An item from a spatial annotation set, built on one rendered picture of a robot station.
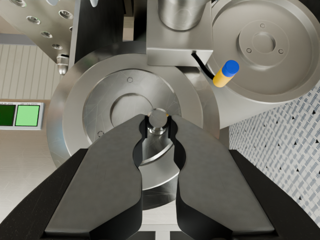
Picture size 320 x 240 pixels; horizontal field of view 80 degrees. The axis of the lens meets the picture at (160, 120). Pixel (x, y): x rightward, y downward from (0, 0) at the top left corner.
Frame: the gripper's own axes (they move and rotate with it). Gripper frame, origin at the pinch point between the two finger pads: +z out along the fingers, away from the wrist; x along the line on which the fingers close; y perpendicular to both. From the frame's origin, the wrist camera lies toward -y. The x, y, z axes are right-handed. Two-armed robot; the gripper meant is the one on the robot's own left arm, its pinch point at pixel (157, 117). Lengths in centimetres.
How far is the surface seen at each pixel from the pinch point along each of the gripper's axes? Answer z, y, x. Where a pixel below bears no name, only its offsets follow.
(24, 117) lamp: 32.1, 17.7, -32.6
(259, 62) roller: 6.9, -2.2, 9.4
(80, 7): 11.5, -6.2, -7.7
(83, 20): 11.8, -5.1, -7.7
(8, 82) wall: 187, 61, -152
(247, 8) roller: 11.0, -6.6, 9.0
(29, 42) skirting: 215, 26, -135
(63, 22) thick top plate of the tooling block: 30.9, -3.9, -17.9
